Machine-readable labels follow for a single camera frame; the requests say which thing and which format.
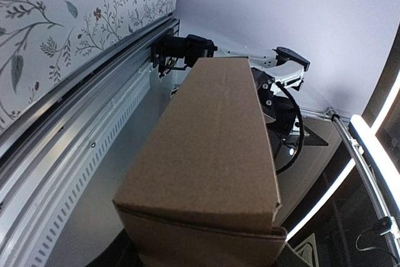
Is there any floral patterned table mat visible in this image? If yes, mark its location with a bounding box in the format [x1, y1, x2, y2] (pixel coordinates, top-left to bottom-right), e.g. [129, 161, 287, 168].
[1, 0, 176, 130]

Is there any brown cardboard box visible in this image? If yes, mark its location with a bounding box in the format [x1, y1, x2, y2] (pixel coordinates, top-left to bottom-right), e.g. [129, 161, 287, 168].
[113, 58, 286, 266]

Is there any overhead camera on pole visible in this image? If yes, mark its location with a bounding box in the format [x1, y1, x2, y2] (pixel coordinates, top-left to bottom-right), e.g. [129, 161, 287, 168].
[355, 216, 398, 255]

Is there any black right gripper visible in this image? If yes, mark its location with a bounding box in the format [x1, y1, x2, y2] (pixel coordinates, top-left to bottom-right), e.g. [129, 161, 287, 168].
[251, 68, 296, 137]

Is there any aluminium front rail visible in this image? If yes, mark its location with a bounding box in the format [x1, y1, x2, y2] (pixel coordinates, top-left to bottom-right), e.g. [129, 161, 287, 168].
[1, 16, 180, 266]

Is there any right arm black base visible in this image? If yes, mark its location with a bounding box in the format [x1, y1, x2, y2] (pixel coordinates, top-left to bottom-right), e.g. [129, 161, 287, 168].
[151, 34, 218, 79]

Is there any bright ceiling light strip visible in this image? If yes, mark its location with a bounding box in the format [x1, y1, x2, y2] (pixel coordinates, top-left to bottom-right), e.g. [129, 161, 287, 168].
[286, 76, 399, 241]

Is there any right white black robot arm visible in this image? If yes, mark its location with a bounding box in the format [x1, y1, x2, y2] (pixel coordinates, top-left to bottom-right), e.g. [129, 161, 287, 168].
[215, 47, 310, 138]

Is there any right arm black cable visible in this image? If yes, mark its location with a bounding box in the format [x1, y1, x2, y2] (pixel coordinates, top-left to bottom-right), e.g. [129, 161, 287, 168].
[274, 84, 306, 174]

